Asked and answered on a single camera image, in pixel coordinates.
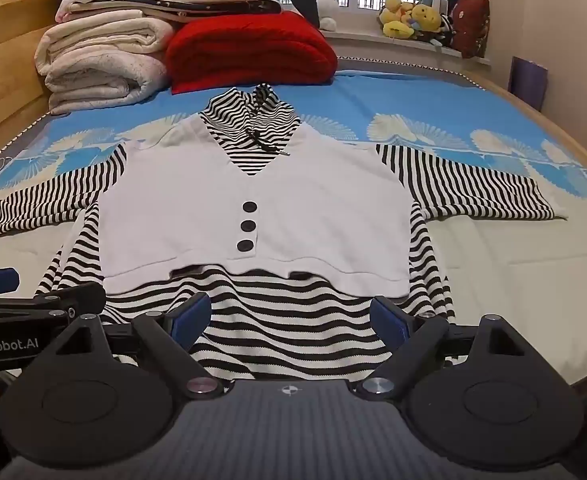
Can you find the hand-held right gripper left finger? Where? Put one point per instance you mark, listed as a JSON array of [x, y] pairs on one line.
[[191, 316]]

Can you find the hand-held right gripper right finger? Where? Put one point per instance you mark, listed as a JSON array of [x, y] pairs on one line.
[[392, 322]]

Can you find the striped and white hooded top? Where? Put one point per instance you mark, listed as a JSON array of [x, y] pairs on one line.
[[273, 200]]

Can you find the blue patterned bed sheet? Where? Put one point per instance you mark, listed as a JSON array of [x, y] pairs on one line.
[[348, 102]]

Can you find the cream folded quilt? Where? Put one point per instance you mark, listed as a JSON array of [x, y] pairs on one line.
[[103, 35]]

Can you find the red folded blanket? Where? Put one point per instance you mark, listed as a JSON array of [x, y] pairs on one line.
[[248, 50]]

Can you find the purple board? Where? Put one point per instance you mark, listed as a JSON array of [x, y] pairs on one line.
[[528, 82]]

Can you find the white window sill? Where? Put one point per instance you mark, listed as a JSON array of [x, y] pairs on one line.
[[373, 42]]

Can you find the yellow round face plush toy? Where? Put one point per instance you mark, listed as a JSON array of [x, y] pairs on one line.
[[426, 16]]

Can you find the dark star print blanket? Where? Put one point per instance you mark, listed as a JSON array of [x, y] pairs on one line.
[[213, 7]]

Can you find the white plush toy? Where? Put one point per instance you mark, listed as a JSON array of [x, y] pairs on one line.
[[327, 7]]

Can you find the wooden bed frame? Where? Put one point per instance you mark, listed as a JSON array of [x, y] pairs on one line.
[[3, 90]]

